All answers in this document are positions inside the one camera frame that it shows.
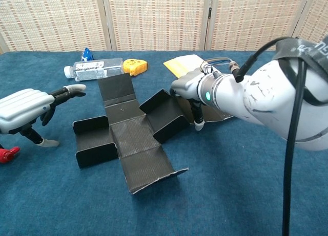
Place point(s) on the black and red clamp tool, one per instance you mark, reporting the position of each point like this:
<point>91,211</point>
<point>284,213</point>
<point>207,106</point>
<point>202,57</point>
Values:
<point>6,155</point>

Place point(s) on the small blue packet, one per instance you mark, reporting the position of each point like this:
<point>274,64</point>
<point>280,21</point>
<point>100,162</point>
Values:
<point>87,55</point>

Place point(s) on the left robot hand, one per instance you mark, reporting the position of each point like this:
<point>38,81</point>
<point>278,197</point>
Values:
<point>23,105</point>

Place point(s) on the woven folding screen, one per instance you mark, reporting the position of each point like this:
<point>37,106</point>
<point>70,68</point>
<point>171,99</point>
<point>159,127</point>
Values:
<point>153,18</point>

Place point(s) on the blue carpeted table surface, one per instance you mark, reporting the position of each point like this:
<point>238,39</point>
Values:
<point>205,195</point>

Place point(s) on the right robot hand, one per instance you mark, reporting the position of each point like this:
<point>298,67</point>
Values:
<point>187,85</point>

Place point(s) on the black cardboard box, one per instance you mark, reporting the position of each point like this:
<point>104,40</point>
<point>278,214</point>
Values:
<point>133,133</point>

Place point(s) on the clear plastic bottle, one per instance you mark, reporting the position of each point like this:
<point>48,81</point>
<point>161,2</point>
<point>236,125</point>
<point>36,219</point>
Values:
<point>94,68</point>

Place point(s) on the yellow tape measure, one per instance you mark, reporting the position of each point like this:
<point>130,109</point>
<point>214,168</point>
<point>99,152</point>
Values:
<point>134,65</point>

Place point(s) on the yellow and white booklet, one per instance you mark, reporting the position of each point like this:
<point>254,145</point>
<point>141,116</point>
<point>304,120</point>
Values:
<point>179,64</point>

